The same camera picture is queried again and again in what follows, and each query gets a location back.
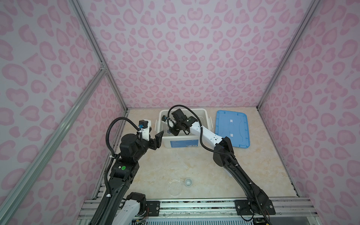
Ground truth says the clear glass petri dish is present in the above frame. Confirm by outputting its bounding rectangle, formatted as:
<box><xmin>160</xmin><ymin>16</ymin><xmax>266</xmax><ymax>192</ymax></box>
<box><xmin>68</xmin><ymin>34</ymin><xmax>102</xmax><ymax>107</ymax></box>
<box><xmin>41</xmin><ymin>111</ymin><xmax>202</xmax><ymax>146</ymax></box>
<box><xmin>167</xmin><ymin>179</ymin><xmax>183</xmax><ymax>197</ymax></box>

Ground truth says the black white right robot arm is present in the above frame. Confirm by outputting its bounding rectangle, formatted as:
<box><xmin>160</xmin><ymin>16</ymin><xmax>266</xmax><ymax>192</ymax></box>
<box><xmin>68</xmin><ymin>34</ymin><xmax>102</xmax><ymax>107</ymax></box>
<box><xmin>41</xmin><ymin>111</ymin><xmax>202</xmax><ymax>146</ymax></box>
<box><xmin>161</xmin><ymin>105</ymin><xmax>276</xmax><ymax>219</ymax></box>

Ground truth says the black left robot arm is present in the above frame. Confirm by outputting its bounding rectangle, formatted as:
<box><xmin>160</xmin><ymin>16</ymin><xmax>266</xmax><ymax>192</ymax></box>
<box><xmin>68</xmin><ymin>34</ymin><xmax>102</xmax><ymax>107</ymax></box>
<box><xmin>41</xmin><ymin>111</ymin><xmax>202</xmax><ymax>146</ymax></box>
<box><xmin>90</xmin><ymin>131</ymin><xmax>164</xmax><ymax>225</ymax></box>

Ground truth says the white plastic storage bin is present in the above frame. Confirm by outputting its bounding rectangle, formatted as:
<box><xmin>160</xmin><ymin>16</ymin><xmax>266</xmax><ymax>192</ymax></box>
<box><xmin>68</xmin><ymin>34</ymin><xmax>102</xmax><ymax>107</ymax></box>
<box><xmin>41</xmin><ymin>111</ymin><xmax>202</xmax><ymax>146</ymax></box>
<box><xmin>156</xmin><ymin>108</ymin><xmax>214</xmax><ymax>148</ymax></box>

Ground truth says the blue plastic bin lid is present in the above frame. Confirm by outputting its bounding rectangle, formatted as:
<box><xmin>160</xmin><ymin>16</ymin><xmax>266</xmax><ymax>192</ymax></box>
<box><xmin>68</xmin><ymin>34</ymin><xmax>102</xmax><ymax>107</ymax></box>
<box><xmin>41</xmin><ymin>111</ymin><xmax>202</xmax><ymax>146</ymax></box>
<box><xmin>215</xmin><ymin>110</ymin><xmax>250</xmax><ymax>149</ymax></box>

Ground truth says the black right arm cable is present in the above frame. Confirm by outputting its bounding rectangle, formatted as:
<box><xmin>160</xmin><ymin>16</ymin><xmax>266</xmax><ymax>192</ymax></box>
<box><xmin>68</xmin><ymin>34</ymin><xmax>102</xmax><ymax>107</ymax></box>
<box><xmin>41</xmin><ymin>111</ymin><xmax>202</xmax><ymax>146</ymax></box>
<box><xmin>167</xmin><ymin>104</ymin><xmax>226</xmax><ymax>155</ymax></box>

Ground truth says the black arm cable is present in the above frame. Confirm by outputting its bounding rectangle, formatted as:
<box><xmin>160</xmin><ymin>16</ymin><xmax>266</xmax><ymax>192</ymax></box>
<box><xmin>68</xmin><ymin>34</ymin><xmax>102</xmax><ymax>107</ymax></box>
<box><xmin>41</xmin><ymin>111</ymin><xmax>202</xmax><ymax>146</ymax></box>
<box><xmin>95</xmin><ymin>117</ymin><xmax>140</xmax><ymax>225</ymax></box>
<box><xmin>167</xmin><ymin>104</ymin><xmax>226</xmax><ymax>155</ymax></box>

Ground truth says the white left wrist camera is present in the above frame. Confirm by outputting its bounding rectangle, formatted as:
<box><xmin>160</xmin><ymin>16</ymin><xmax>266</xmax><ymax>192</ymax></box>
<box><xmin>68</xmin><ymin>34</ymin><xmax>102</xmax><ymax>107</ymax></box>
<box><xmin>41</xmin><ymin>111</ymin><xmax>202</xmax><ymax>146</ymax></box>
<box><xmin>138</xmin><ymin>120</ymin><xmax>151</xmax><ymax>141</ymax></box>

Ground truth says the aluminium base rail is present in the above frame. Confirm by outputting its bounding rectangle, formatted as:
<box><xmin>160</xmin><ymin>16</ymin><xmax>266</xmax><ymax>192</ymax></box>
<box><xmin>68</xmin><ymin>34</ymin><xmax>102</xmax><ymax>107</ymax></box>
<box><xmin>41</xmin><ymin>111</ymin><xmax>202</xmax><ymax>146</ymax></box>
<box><xmin>78</xmin><ymin>197</ymin><xmax>321</xmax><ymax>225</ymax></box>

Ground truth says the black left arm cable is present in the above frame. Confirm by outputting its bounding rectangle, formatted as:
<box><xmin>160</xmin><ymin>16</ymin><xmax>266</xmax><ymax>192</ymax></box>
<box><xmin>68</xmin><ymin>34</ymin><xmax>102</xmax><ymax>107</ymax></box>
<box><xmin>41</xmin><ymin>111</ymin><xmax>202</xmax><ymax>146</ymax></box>
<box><xmin>95</xmin><ymin>117</ymin><xmax>140</xmax><ymax>225</ymax></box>

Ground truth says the diagonal aluminium frame bar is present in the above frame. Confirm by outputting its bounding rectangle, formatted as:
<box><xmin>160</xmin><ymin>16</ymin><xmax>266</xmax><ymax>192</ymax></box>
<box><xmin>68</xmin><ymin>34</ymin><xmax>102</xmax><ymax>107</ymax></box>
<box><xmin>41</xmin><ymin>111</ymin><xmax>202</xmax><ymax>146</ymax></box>
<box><xmin>1</xmin><ymin>67</ymin><xmax>107</xmax><ymax>225</ymax></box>

